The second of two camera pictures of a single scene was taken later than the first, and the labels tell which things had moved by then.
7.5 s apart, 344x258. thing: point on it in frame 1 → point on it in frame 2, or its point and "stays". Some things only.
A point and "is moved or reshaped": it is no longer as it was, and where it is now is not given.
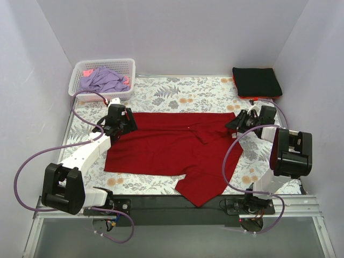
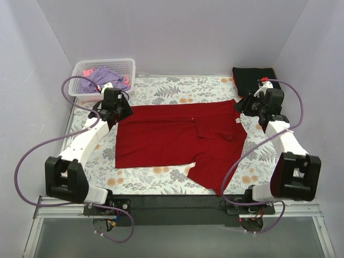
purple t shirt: (105, 80) stays
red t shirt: (201, 149) is moved or reshaped
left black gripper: (129, 122) → (122, 109)
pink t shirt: (87, 73) stays
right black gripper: (239, 122) → (244, 103)
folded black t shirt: (257, 81) stays
